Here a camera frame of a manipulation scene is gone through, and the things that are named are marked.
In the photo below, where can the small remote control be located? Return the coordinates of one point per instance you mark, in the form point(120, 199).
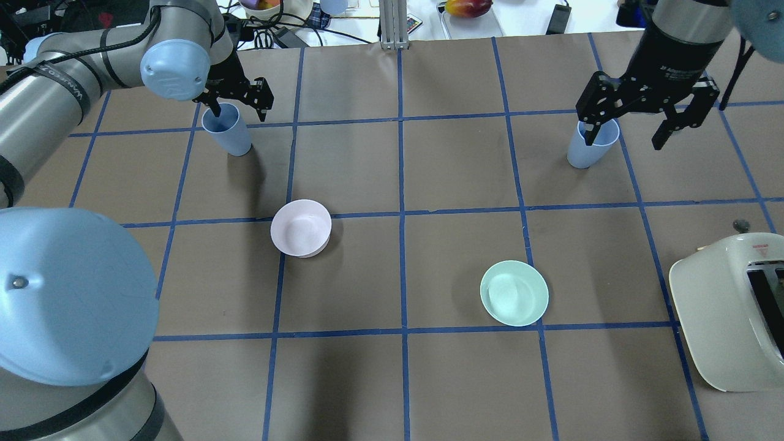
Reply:
point(413, 23)

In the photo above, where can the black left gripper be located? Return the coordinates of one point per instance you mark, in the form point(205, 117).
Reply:
point(227, 75)

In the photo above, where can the bowl of foam cubes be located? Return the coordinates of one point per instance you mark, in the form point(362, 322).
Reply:
point(265, 11)

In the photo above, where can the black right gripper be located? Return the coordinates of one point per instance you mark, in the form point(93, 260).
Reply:
point(675, 55)

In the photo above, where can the blue cup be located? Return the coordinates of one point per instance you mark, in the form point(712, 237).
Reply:
point(228, 129)
point(582, 155)

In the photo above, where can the cream toaster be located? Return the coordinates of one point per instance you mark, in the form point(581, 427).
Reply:
point(728, 297)

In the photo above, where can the mint green bowl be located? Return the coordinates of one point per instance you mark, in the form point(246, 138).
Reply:
point(514, 293)

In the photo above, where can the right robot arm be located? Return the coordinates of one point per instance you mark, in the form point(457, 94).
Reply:
point(666, 74)

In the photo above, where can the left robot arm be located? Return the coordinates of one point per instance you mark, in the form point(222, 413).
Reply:
point(79, 304)

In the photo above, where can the black power adapter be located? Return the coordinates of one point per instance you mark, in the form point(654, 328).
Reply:
point(560, 17)

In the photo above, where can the red mango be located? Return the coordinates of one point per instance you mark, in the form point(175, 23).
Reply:
point(468, 8)

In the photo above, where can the pink bowl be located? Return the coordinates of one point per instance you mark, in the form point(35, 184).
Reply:
point(301, 229)

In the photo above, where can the aluminium frame post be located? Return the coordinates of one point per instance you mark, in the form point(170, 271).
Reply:
point(394, 25)

